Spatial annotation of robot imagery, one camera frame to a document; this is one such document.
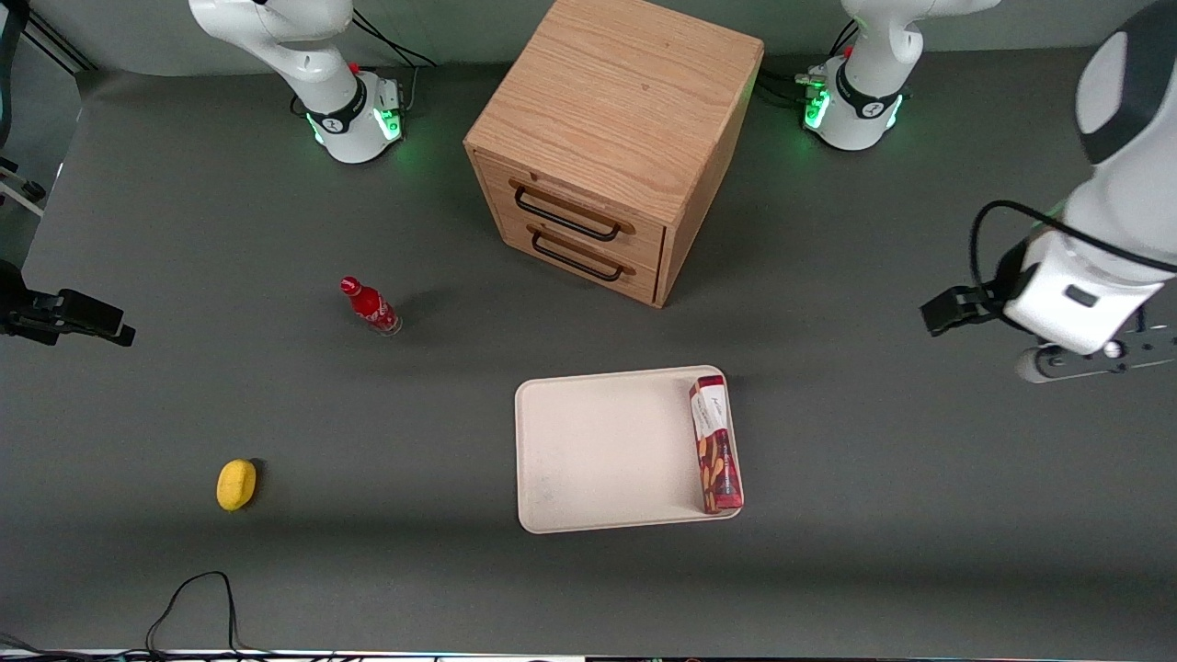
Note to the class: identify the wooden drawer cabinet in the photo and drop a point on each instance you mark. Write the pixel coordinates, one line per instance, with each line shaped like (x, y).
(616, 101)

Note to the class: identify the red cookie box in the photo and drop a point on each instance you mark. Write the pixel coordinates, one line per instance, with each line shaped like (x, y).
(717, 450)

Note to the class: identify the yellow lemon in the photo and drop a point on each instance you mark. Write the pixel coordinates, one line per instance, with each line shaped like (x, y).
(236, 485)

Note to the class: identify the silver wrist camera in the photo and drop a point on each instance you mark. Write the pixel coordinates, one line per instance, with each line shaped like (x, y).
(1103, 359)

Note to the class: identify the wooden drawer front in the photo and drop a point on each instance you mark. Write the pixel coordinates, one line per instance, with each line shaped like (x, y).
(598, 262)
(588, 198)

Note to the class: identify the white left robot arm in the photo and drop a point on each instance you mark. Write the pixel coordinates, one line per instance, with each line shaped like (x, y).
(1131, 184)

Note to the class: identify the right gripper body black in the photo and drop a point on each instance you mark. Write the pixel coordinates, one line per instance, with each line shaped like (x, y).
(20, 311)

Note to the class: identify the cream rectangular tray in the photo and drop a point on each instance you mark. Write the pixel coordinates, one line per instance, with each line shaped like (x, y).
(607, 450)

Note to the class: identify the red cola bottle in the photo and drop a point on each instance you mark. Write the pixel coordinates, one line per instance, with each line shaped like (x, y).
(371, 307)

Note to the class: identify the black metal stand bar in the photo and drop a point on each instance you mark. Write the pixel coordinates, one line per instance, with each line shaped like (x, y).
(55, 46)

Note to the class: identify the white and black clamp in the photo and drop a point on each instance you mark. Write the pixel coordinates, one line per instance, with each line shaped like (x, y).
(20, 188)

